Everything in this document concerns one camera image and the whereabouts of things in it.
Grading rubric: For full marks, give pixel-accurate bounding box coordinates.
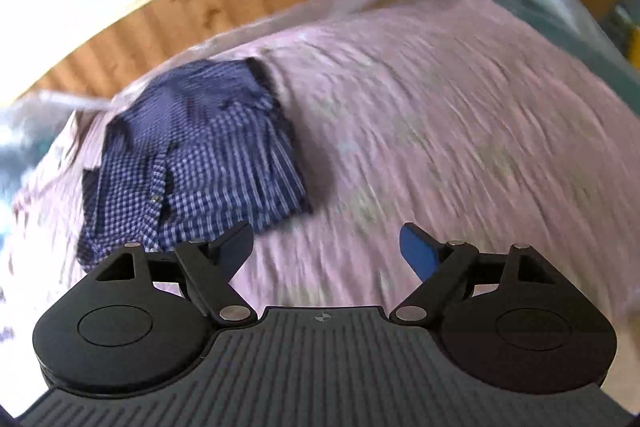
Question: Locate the pink printed quilt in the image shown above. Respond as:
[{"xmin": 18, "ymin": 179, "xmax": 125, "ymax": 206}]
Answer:
[{"xmin": 0, "ymin": 0, "xmax": 640, "ymax": 343}]

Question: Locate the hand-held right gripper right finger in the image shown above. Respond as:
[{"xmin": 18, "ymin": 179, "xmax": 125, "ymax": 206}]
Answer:
[{"xmin": 389, "ymin": 222, "xmax": 551, "ymax": 323}]

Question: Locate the wooden headboard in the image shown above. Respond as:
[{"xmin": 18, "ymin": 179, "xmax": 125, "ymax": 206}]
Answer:
[{"xmin": 0, "ymin": 0, "xmax": 501, "ymax": 110}]

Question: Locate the dark blue striped plaid shirt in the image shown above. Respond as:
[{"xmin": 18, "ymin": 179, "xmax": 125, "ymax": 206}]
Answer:
[{"xmin": 160, "ymin": 56, "xmax": 315, "ymax": 240}]

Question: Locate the blue gingham check shirt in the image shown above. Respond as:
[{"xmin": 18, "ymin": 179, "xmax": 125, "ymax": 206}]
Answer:
[{"xmin": 76, "ymin": 58, "xmax": 278, "ymax": 274}]

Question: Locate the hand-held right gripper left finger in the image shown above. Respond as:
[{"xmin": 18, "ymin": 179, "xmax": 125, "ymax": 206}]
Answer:
[{"xmin": 95, "ymin": 222, "xmax": 256, "ymax": 326}]

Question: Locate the grey-green cloth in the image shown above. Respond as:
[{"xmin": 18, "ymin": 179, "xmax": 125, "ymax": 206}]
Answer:
[{"xmin": 492, "ymin": 0, "xmax": 640, "ymax": 128}]

